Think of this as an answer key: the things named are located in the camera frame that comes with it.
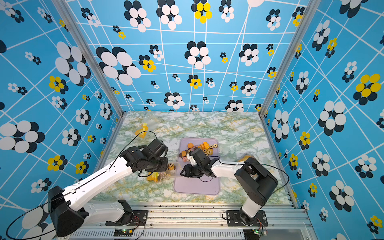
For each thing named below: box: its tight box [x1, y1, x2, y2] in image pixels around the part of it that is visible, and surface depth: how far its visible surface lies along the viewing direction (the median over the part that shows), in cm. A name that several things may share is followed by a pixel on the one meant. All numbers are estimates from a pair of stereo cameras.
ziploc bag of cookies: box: [135, 113, 161, 139], surface depth 110 cm
